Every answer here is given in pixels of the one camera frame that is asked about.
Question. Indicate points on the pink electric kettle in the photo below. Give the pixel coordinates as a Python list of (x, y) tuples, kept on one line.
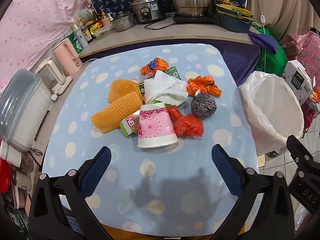
[(66, 57)]

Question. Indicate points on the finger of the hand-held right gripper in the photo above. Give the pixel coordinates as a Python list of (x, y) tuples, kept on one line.
[(300, 155)]

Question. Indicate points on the pink floral paper cup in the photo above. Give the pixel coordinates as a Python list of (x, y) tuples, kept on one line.
[(155, 127)]

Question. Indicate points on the red plastic bag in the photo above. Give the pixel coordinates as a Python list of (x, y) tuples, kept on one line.
[(187, 126)]

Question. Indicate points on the dark sauce bottle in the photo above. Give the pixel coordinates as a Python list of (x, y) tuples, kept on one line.
[(95, 16)]

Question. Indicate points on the red container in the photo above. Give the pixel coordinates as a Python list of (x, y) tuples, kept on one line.
[(5, 175)]

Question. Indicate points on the white paper towel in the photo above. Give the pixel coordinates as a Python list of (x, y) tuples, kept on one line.
[(162, 87)]

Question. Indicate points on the green plastic bag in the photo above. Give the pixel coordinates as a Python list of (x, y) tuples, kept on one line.
[(271, 60)]

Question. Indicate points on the beige curtain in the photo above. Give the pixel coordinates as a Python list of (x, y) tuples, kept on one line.
[(282, 5)]

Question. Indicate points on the green and white pack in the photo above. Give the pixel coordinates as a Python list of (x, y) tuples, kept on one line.
[(73, 43)]

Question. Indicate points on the dark blue bowl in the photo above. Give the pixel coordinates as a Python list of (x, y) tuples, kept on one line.
[(233, 25)]

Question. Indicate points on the orange foam fruit net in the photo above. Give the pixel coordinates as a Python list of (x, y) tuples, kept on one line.
[(120, 90), (115, 112)]

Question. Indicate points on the yellow pump bottle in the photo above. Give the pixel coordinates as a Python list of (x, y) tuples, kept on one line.
[(105, 17)]

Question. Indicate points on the white thermos bottle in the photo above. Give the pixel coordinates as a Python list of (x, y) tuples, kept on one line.
[(10, 153)]

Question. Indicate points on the white printed box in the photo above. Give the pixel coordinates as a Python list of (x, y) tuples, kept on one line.
[(82, 16)]

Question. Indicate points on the orange and blue wrapper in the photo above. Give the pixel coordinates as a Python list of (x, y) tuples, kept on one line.
[(153, 66)]

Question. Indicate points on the white round bottle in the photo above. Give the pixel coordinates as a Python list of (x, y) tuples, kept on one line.
[(80, 38)]

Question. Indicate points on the small lidded steel pot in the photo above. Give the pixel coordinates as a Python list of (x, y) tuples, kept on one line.
[(123, 22)]

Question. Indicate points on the black induction cooker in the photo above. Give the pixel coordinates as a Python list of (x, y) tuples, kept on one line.
[(195, 20)]

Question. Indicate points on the white countertop appliance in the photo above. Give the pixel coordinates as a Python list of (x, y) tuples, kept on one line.
[(53, 77)]

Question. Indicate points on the light green paste box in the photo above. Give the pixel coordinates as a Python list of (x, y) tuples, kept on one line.
[(127, 127)]

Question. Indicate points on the yellow packet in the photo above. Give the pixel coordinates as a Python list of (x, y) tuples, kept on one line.
[(97, 28)]

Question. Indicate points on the yellow green dish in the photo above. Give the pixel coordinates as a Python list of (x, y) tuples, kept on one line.
[(246, 18), (237, 10)]

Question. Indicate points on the bin with white liner bag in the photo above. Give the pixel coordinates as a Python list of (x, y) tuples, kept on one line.
[(272, 110)]

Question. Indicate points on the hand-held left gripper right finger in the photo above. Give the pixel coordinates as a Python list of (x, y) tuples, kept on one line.
[(226, 170)]

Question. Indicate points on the red bottle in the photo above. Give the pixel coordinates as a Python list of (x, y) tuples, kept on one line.
[(309, 118)]

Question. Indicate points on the brown label sauce bottle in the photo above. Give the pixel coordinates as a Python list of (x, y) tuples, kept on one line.
[(86, 33)]

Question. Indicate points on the steel wool scrubber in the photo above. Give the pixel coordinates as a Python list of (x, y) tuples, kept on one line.
[(203, 106)]

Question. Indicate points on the dark purple tablecloth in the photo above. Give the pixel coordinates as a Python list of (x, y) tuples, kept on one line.
[(240, 60)]

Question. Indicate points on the steel rice cooker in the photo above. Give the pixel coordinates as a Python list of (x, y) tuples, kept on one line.
[(150, 10)]

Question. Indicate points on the purple cloth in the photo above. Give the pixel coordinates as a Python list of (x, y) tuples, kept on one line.
[(262, 41)]

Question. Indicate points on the clear plastic container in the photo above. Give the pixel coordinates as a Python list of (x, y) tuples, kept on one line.
[(103, 31)]

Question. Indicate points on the pink pineapple print cloth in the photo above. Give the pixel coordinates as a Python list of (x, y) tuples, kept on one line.
[(307, 47)]

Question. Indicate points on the white power plug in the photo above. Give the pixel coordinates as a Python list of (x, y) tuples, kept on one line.
[(54, 97)]

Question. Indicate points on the dark green drink carton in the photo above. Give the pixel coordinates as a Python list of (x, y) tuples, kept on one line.
[(174, 72)]

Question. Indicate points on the light blue dotted blanket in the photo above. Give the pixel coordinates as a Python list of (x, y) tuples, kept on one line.
[(175, 180)]

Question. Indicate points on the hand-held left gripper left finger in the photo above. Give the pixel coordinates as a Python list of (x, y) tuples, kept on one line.
[(96, 172)]

